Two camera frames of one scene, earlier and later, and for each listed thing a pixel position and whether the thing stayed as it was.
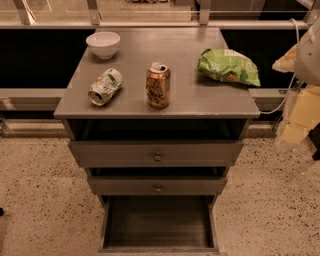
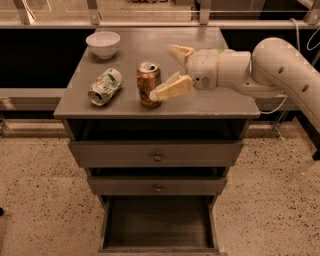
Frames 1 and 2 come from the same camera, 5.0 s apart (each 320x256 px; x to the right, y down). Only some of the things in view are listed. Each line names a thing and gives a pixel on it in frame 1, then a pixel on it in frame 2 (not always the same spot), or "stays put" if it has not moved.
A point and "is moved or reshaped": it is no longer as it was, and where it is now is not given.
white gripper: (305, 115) to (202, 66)
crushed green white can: (104, 86) stays put
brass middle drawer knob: (158, 189) stays put
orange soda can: (158, 84) is moved or reshaped
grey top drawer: (156, 153) stays put
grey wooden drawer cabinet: (157, 135) stays put
